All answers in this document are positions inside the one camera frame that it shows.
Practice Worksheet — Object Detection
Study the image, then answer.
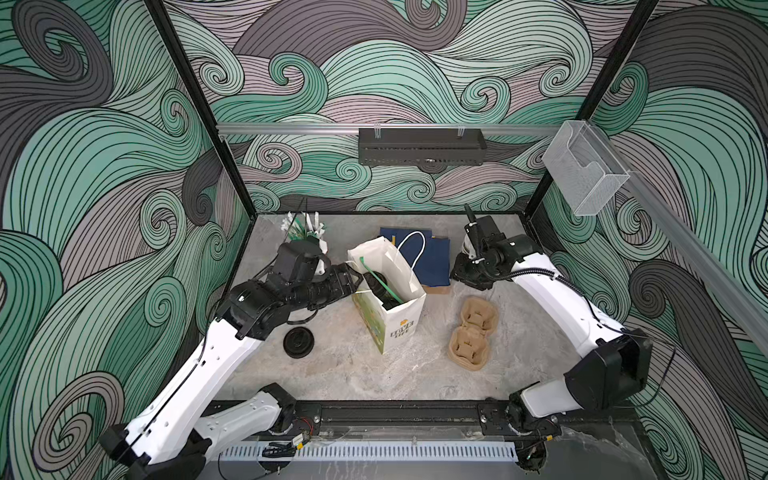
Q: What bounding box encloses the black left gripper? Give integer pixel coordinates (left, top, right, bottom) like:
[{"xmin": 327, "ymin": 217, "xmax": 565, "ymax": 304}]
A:
[{"xmin": 289, "ymin": 261, "xmax": 363, "ymax": 314}]

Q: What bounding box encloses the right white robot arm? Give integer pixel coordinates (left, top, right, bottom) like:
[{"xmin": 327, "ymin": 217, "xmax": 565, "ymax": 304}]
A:
[{"xmin": 451, "ymin": 206, "xmax": 653, "ymax": 422}]

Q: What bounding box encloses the bundle of wrapped straws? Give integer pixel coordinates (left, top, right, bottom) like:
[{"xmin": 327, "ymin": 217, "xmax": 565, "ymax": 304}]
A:
[{"xmin": 281, "ymin": 212, "xmax": 326, "ymax": 240}]

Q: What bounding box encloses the white paper takeout bag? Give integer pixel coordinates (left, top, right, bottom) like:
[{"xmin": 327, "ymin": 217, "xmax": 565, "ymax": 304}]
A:
[{"xmin": 347, "ymin": 236, "xmax": 427, "ymax": 354}]

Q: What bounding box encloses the clear acrylic wall holder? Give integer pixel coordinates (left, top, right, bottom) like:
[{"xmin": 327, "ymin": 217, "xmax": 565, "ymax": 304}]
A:
[{"xmin": 542, "ymin": 120, "xmax": 630, "ymax": 217}]

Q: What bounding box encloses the black coffee cup lid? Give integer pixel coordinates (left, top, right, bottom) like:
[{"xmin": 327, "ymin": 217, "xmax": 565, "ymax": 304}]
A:
[{"xmin": 282, "ymin": 327, "xmax": 315, "ymax": 359}]

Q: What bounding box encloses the brown pulp cup carrier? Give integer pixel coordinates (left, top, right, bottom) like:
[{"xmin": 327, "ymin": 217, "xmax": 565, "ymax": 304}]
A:
[{"xmin": 448, "ymin": 296, "xmax": 499, "ymax": 371}]

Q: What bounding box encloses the black enclosure corner post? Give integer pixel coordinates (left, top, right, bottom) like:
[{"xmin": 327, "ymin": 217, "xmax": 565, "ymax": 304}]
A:
[
  {"xmin": 143, "ymin": 0, "xmax": 259, "ymax": 220},
  {"xmin": 523, "ymin": 0, "xmax": 659, "ymax": 220}
]

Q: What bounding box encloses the black enclosure corner post left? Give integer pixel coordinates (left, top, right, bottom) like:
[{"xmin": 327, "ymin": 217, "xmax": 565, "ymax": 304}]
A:
[{"xmin": 143, "ymin": 0, "xmax": 259, "ymax": 220}]

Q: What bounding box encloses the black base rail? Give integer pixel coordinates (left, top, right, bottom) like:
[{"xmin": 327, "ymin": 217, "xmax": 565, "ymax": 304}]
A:
[{"xmin": 288, "ymin": 399, "xmax": 639, "ymax": 435}]

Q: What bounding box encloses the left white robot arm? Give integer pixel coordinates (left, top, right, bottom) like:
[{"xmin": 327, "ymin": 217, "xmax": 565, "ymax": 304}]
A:
[{"xmin": 99, "ymin": 240, "xmax": 364, "ymax": 479}]

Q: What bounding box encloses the black enclosure corner post right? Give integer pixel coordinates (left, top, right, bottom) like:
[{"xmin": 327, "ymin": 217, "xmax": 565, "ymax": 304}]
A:
[{"xmin": 523, "ymin": 0, "xmax": 659, "ymax": 220}]

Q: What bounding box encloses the grey aluminium rail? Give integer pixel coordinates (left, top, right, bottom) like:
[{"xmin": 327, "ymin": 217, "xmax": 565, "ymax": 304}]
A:
[{"xmin": 216, "ymin": 122, "xmax": 560, "ymax": 137}]

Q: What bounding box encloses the black wall-mounted tray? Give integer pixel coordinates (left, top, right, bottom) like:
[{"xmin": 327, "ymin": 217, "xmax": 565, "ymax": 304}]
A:
[{"xmin": 357, "ymin": 129, "xmax": 488, "ymax": 168}]

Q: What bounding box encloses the dark blue napkin stack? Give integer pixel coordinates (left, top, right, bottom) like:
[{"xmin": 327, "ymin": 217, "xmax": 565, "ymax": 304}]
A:
[{"xmin": 379, "ymin": 227, "xmax": 451, "ymax": 287}]

